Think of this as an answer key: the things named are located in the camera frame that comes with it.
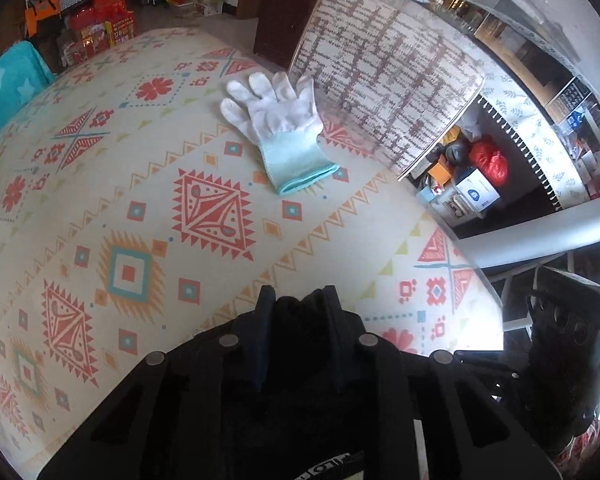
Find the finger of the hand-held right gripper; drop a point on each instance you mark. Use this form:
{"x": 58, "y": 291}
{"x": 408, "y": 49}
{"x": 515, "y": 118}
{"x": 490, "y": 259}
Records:
{"x": 490, "y": 367}

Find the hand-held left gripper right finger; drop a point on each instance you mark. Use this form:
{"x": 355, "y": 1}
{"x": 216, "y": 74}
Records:
{"x": 341, "y": 345}

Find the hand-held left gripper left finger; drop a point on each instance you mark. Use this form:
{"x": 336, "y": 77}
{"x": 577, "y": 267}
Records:
{"x": 262, "y": 340}

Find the white curved bar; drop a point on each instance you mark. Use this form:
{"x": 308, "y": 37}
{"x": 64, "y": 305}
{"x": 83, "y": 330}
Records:
{"x": 540, "y": 240}

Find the white box with blue logo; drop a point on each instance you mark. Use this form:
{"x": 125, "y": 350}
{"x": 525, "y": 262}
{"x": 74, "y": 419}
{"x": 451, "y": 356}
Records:
{"x": 475, "y": 190}

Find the patterned tablecloth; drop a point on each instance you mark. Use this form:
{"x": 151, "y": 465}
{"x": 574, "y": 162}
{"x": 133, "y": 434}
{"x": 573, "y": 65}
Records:
{"x": 145, "y": 200}

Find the red plastic bag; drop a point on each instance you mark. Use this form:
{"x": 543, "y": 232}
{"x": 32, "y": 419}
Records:
{"x": 490, "y": 160}

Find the white work glove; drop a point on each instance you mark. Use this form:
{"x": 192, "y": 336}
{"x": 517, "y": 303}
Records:
{"x": 275, "y": 115}

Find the leaf print fringed cloth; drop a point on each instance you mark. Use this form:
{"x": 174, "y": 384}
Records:
{"x": 535, "y": 140}

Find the brown white patterned chair cover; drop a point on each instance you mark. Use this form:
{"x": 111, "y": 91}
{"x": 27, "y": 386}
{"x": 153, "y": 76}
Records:
{"x": 390, "y": 75}

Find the teal star blanket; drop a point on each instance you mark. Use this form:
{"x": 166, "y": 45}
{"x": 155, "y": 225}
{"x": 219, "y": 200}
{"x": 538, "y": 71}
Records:
{"x": 10, "y": 85}

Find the stack of red gift boxes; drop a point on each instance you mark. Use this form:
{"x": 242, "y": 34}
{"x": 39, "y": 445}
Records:
{"x": 100, "y": 15}

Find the orange paper bag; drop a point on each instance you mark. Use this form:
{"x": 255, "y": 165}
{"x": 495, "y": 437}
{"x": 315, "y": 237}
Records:
{"x": 42, "y": 15}

